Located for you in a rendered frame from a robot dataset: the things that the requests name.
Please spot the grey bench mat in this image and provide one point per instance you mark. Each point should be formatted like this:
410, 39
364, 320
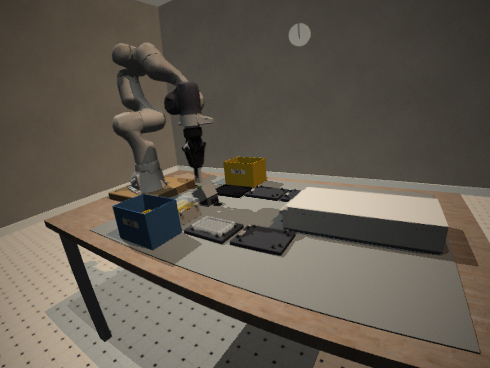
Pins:
409, 292

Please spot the dark blue bin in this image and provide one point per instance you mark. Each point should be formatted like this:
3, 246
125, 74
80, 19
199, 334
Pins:
152, 229

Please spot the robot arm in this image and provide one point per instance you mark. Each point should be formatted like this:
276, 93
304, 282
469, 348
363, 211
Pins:
185, 100

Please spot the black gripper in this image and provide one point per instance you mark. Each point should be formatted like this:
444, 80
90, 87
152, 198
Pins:
198, 155

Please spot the yellow bin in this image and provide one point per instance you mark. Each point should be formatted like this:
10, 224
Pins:
242, 173

